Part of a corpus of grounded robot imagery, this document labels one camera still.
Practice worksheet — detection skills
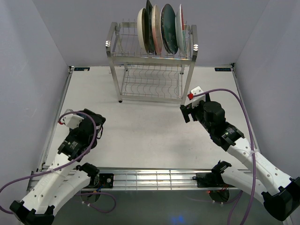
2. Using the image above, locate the red and teal floral plate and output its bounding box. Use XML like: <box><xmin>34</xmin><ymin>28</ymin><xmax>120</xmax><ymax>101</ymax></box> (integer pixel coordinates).
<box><xmin>175</xmin><ymin>4</ymin><xmax>186</xmax><ymax>55</ymax></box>

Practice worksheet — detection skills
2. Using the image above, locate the green square plate dark rim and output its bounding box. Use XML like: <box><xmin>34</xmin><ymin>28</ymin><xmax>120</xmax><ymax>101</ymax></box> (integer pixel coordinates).
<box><xmin>145</xmin><ymin>0</ymin><xmax>155</xmax><ymax>54</ymax></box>

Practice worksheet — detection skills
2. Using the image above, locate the dark teal floral plate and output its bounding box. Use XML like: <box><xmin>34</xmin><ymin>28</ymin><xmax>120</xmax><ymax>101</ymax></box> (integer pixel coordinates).
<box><xmin>160</xmin><ymin>4</ymin><xmax>178</xmax><ymax>55</ymax></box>

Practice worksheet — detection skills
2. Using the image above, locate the cream and pink plate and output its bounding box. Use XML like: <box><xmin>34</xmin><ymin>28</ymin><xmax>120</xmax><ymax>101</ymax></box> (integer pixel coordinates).
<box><xmin>151</xmin><ymin>5</ymin><xmax>162</xmax><ymax>55</ymax></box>

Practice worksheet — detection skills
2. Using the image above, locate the cream round plate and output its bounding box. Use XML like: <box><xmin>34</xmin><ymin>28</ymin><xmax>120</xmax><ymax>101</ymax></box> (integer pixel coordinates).
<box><xmin>137</xmin><ymin>8</ymin><xmax>148</xmax><ymax>53</ymax></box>

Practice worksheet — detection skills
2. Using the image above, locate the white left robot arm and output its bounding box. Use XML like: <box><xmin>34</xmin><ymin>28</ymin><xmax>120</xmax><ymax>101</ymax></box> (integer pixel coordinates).
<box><xmin>10</xmin><ymin>109</ymin><xmax>106</xmax><ymax>225</ymax></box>

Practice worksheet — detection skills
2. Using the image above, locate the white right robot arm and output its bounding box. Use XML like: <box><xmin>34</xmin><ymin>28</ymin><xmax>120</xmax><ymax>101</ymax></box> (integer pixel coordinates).
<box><xmin>180</xmin><ymin>87</ymin><xmax>300</xmax><ymax>221</ymax></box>

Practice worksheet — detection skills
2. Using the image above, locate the two-tier steel dish rack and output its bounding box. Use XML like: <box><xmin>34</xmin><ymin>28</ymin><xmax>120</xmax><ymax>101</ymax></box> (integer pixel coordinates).
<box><xmin>105</xmin><ymin>22</ymin><xmax>199</xmax><ymax>105</ymax></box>

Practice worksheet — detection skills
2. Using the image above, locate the right corner table label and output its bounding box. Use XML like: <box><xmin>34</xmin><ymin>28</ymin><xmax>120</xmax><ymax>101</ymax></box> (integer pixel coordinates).
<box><xmin>215</xmin><ymin>67</ymin><xmax>231</xmax><ymax>72</ymax></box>

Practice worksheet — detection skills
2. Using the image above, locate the corner table label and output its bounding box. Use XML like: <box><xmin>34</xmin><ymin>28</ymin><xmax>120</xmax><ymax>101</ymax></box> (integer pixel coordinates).
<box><xmin>215</xmin><ymin>67</ymin><xmax>231</xmax><ymax>72</ymax></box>
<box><xmin>74</xmin><ymin>67</ymin><xmax>90</xmax><ymax>71</ymax></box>

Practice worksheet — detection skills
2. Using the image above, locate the left corner table label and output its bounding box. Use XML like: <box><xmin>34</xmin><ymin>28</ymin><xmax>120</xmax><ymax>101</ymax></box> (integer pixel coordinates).
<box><xmin>74</xmin><ymin>67</ymin><xmax>90</xmax><ymax>71</ymax></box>

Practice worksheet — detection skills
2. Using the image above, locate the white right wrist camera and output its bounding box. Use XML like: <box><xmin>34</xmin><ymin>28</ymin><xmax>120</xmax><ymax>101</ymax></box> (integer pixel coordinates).
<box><xmin>187</xmin><ymin>86</ymin><xmax>205</xmax><ymax>108</ymax></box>

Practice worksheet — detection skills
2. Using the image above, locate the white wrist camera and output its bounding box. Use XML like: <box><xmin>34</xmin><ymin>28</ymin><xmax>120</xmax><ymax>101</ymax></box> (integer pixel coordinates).
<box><xmin>187</xmin><ymin>86</ymin><xmax>205</xmax><ymax>108</ymax></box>
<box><xmin>58</xmin><ymin>114</ymin><xmax>84</xmax><ymax>129</ymax></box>

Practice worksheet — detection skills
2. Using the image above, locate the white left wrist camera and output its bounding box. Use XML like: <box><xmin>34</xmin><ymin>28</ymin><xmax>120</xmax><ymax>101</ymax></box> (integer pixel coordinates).
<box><xmin>58</xmin><ymin>114</ymin><xmax>84</xmax><ymax>129</ymax></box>

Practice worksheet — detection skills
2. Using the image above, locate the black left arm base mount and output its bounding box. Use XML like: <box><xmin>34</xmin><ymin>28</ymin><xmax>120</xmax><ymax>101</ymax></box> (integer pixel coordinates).
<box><xmin>94</xmin><ymin>173</ymin><xmax>114</xmax><ymax>189</ymax></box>

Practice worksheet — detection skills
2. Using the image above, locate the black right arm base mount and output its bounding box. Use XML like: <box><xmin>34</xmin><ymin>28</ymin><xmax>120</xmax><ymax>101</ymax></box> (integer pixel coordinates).
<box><xmin>192</xmin><ymin>172</ymin><xmax>225</xmax><ymax>188</ymax></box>

